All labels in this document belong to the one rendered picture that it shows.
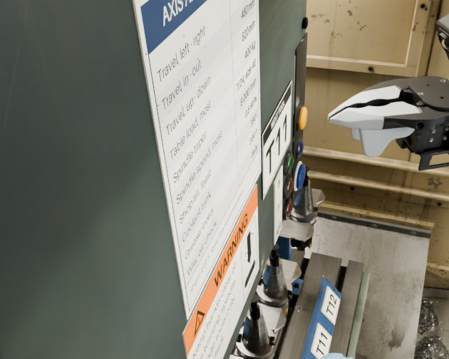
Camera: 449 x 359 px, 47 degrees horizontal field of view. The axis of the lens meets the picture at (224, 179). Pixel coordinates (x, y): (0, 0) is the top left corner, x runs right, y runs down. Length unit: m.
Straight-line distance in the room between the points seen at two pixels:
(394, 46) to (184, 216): 1.04
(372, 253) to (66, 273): 1.40
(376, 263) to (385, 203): 0.17
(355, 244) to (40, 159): 1.44
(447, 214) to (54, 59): 1.44
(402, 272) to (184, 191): 1.31
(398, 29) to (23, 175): 1.15
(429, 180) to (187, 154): 1.23
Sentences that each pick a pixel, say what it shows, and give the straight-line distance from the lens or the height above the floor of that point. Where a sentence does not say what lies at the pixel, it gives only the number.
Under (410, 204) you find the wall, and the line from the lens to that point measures 1.54.
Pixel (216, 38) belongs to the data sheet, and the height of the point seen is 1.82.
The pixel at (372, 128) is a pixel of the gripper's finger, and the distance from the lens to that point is 0.57.
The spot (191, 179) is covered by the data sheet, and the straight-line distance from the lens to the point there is 0.29.
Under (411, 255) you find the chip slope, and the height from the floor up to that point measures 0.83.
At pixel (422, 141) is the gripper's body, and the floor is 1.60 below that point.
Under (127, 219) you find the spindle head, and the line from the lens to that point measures 0.23.
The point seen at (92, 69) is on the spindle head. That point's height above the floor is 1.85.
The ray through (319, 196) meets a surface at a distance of 1.11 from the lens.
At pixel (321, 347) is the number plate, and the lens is 1.20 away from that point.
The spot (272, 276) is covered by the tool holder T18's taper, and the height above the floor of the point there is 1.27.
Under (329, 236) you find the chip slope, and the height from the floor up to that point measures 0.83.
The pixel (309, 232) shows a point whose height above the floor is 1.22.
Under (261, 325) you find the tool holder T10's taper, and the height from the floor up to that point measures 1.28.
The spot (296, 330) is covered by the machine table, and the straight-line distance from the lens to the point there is 1.27.
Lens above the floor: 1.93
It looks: 38 degrees down
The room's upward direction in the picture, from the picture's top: 4 degrees counter-clockwise
